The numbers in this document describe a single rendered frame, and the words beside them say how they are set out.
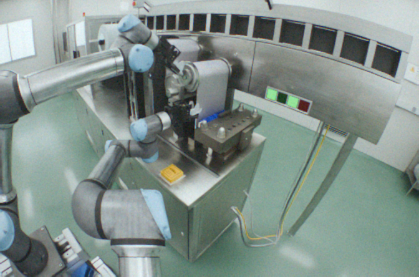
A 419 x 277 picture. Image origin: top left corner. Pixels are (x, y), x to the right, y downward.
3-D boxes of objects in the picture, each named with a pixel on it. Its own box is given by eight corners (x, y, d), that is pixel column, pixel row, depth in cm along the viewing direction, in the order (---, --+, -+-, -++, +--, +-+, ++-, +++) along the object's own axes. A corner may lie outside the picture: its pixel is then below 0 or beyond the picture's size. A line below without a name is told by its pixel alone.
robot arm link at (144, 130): (130, 138, 67) (127, 119, 63) (153, 128, 75) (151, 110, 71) (140, 147, 63) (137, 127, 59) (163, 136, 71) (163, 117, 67)
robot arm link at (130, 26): (111, 31, 53) (125, 12, 53) (133, 48, 62) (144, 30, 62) (120, 30, 48) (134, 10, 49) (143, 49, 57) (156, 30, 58)
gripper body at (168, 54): (182, 53, 72) (164, 35, 62) (172, 70, 71) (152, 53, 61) (171, 51, 76) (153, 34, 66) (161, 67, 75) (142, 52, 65)
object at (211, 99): (195, 124, 91) (197, 88, 82) (222, 111, 107) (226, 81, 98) (196, 124, 90) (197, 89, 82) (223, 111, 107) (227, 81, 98)
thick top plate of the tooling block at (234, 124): (194, 138, 88) (194, 128, 85) (238, 115, 115) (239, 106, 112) (220, 154, 79) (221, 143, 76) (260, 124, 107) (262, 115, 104)
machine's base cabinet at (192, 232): (80, 131, 242) (68, 78, 202) (115, 118, 287) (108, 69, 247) (191, 268, 105) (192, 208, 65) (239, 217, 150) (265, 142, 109)
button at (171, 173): (160, 174, 74) (159, 171, 72) (173, 167, 78) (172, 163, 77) (171, 184, 70) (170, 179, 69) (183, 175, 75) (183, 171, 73)
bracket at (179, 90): (168, 139, 97) (167, 85, 83) (177, 135, 102) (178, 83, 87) (174, 143, 95) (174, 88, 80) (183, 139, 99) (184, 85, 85)
